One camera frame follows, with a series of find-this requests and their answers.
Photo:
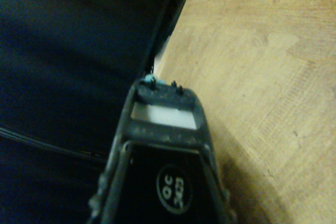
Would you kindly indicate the black curtain stand pole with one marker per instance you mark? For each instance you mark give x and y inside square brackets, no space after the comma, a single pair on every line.
[52,146]

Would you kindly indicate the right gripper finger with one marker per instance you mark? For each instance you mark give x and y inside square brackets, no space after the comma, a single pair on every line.
[162,132]

